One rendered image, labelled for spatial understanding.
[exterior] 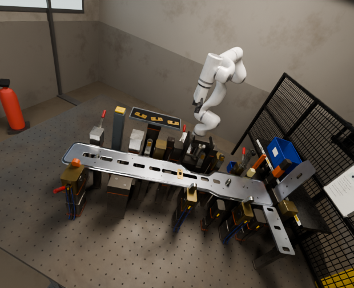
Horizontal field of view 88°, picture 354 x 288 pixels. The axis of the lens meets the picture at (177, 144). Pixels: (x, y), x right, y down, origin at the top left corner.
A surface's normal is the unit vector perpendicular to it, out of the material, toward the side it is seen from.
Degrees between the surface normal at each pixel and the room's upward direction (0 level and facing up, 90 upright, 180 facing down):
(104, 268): 0
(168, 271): 0
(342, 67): 90
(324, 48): 90
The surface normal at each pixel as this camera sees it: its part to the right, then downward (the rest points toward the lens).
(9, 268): 0.28, -0.73
